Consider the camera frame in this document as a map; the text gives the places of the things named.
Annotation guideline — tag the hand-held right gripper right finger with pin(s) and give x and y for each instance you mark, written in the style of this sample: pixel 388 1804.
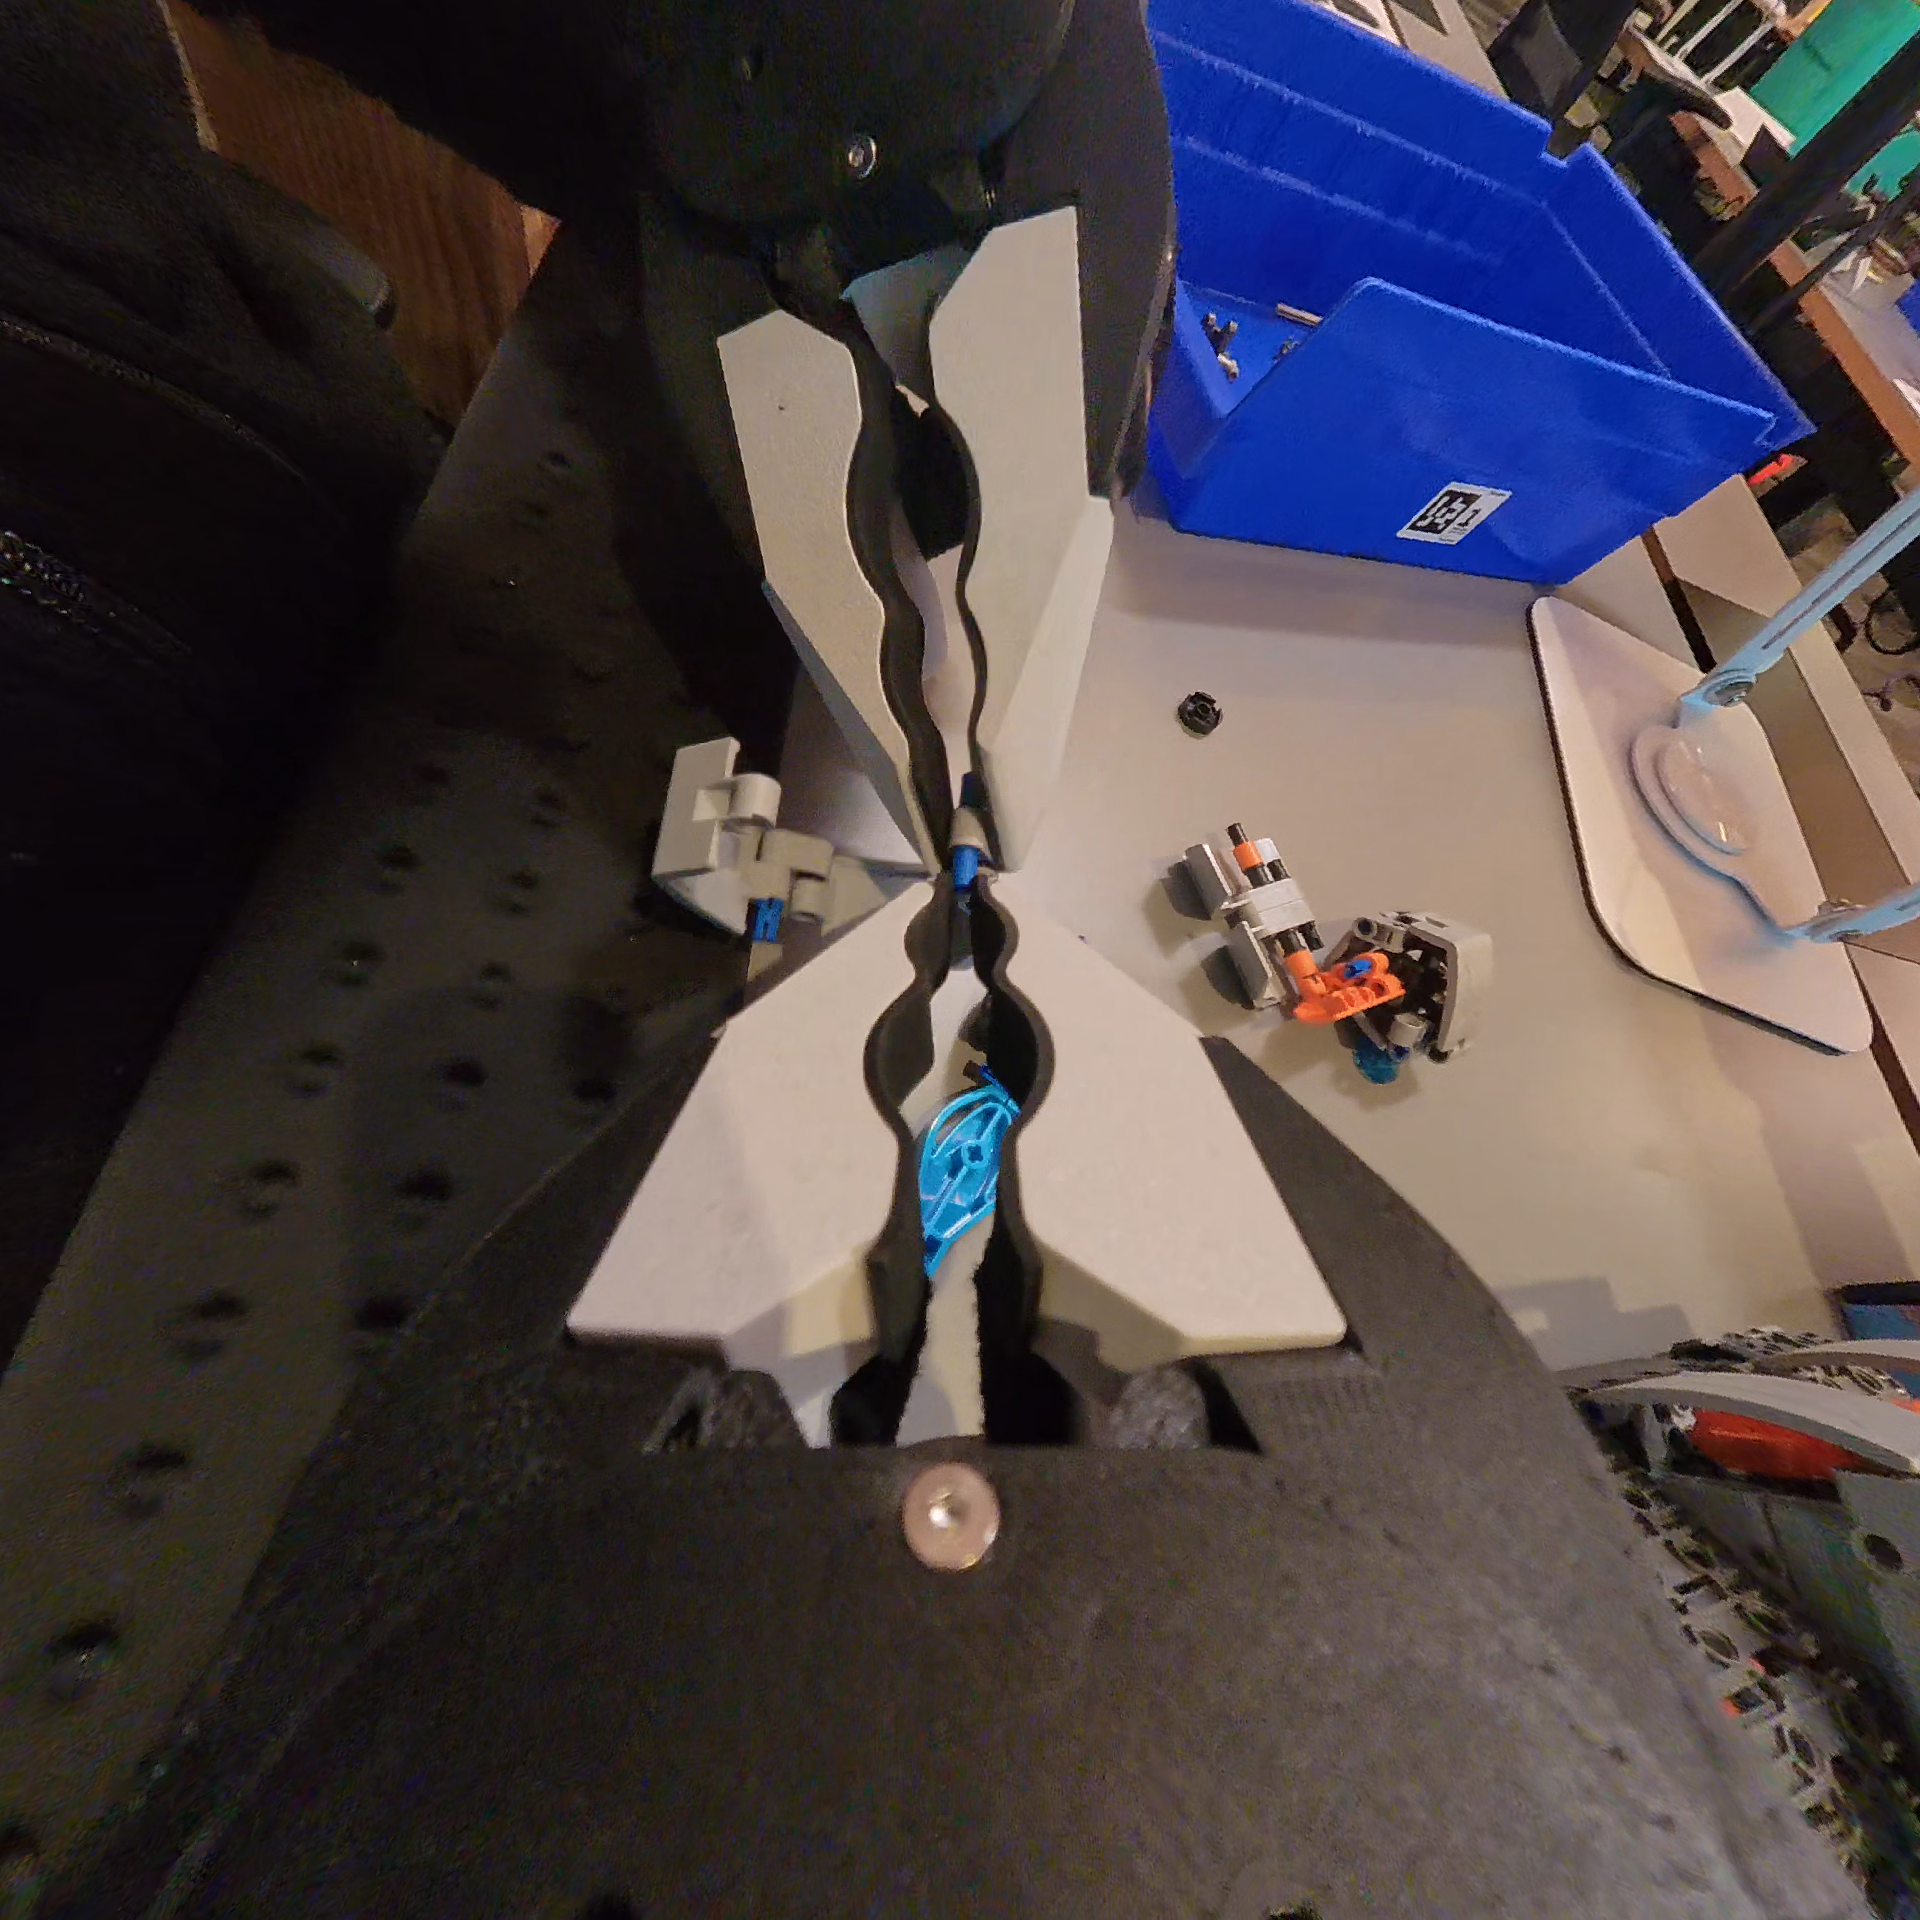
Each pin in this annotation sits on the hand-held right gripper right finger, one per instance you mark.
pixel 1171 1182

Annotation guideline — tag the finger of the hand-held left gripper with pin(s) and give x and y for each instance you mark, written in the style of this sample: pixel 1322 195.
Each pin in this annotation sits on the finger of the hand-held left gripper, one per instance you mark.
pixel 1027 449
pixel 795 449

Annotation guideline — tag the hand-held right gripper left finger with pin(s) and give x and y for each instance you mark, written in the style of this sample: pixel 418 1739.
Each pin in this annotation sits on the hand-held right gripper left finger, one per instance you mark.
pixel 734 1182

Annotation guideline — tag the pile of small building parts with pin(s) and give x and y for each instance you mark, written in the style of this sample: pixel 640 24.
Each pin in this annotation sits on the pile of small building parts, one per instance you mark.
pixel 1224 353

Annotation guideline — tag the grey curved panel brick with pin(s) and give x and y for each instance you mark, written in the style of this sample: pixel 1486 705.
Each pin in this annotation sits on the grey curved panel brick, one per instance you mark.
pixel 717 842

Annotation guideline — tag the blue plastic bin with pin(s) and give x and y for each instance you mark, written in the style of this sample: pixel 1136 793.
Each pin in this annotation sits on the blue plastic bin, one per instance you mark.
pixel 1422 299

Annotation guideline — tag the blue brick separator tool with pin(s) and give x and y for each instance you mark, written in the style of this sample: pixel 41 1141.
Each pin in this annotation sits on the blue brick separator tool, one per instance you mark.
pixel 952 1182

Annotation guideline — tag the grey orange brick assembly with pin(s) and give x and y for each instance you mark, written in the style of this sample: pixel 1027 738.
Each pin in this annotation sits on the grey orange brick assembly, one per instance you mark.
pixel 1274 916

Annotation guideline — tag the black round brick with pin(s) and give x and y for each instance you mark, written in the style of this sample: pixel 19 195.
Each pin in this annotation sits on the black round brick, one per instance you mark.
pixel 1201 714

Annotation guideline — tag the wooden cabinet panel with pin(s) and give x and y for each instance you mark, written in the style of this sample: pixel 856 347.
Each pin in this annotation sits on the wooden cabinet panel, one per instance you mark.
pixel 388 255

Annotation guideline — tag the grey orange tracked toy robot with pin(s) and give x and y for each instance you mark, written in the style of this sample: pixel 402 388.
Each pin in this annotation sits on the grey orange tracked toy robot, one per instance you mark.
pixel 1800 1577

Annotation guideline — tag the black pole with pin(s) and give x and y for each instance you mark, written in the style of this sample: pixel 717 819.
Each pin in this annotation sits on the black pole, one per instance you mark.
pixel 1814 210

